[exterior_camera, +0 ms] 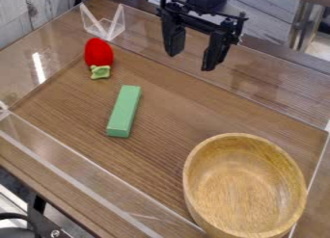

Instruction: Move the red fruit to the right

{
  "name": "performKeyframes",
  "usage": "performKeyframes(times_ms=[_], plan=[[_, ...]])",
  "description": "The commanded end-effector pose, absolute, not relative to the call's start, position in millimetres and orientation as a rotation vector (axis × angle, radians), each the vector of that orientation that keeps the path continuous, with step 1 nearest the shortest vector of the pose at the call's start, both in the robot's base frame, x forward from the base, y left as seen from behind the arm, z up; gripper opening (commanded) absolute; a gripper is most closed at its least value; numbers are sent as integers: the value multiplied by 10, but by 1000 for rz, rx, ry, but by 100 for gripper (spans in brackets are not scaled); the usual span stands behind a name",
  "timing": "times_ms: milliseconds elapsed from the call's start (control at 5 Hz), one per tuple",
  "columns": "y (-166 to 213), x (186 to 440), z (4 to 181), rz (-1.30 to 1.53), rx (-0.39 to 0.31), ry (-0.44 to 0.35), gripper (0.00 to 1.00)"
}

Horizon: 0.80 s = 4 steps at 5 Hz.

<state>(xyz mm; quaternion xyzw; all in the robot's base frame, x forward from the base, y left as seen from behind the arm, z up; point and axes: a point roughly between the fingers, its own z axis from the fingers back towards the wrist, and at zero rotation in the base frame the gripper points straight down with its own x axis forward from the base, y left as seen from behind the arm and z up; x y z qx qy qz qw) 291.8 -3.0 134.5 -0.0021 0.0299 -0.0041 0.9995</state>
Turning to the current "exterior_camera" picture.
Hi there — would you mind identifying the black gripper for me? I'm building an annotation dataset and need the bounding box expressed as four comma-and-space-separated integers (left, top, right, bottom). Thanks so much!
160, 0, 247, 71

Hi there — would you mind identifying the red toy strawberry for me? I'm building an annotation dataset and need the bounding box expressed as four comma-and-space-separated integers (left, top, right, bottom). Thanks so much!
84, 38, 115, 80

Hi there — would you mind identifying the metal table leg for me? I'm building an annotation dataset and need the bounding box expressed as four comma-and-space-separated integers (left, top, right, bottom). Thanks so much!
288, 1, 312, 50

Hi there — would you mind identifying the green rectangular block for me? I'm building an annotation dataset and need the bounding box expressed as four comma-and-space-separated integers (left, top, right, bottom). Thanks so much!
105, 85, 141, 138

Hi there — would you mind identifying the wooden bowl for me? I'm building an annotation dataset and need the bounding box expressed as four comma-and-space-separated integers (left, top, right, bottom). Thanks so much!
183, 133, 307, 238

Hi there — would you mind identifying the clear acrylic corner bracket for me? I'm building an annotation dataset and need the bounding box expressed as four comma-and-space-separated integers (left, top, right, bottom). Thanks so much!
80, 4, 125, 41

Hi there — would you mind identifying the clear acrylic tray wall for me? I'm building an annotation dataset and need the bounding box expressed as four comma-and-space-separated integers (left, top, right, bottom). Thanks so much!
0, 101, 204, 238

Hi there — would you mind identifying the black table frame bracket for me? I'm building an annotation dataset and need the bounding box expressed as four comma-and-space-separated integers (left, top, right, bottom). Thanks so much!
26, 195, 72, 238

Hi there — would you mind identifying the black cable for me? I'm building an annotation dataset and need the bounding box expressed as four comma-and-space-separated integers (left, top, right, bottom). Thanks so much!
0, 212, 36, 230

